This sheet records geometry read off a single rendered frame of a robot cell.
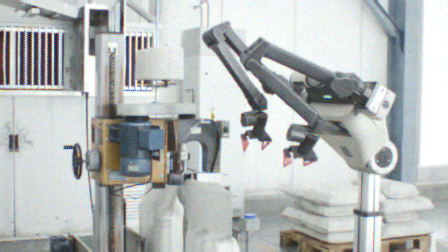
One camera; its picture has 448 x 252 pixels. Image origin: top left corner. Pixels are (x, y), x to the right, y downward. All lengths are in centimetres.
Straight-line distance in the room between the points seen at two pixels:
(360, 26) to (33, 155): 477
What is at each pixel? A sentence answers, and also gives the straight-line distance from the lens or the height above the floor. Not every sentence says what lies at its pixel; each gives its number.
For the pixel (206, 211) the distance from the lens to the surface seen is 302.
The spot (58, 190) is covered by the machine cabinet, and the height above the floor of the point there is 59.
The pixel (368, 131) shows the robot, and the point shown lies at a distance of 284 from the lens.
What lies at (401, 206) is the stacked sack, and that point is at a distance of 630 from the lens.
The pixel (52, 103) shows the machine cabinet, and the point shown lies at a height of 136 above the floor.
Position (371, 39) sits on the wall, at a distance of 897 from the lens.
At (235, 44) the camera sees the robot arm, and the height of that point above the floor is 169.
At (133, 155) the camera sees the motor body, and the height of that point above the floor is 118.
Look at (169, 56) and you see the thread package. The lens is 308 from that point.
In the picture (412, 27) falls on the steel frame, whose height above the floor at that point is 234.
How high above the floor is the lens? 148
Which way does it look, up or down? 3 degrees down
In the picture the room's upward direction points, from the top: 1 degrees clockwise
